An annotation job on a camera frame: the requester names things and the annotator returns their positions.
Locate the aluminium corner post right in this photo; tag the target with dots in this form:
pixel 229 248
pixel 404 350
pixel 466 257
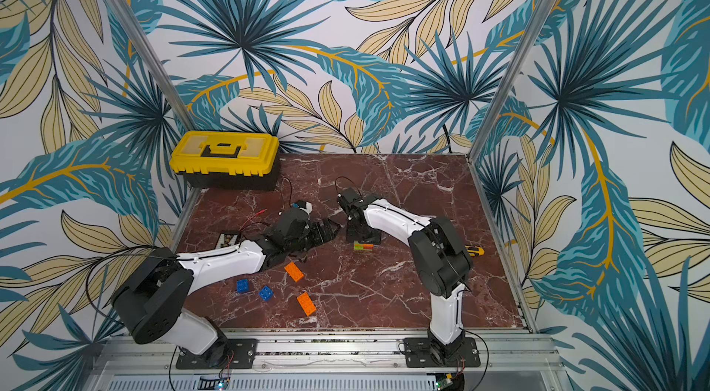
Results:
pixel 530 35

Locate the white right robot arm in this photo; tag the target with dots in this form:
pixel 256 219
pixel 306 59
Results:
pixel 440 257

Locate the orange lego brick front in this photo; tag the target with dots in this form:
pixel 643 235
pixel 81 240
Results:
pixel 306 304

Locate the aluminium corner post left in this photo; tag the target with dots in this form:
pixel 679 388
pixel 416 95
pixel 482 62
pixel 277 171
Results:
pixel 137 38

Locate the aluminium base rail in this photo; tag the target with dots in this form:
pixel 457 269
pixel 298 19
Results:
pixel 340 360

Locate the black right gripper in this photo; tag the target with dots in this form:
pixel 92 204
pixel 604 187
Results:
pixel 361 222

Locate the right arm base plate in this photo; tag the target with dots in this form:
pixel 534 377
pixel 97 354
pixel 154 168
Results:
pixel 428 352

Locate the yellow utility knife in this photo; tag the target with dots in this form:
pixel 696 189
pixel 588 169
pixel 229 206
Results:
pixel 475 251

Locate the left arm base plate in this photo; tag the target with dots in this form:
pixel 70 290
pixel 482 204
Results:
pixel 233 355

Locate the blue lego brick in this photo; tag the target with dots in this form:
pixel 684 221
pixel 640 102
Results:
pixel 243 286
pixel 266 293

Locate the aluminium corner post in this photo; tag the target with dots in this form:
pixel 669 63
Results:
pixel 137 38
pixel 530 35

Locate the yellow black toolbox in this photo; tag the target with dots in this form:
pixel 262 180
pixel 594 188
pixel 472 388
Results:
pixel 227 160

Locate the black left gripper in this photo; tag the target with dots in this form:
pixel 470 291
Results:
pixel 319 236

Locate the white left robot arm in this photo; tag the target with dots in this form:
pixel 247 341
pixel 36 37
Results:
pixel 150 303

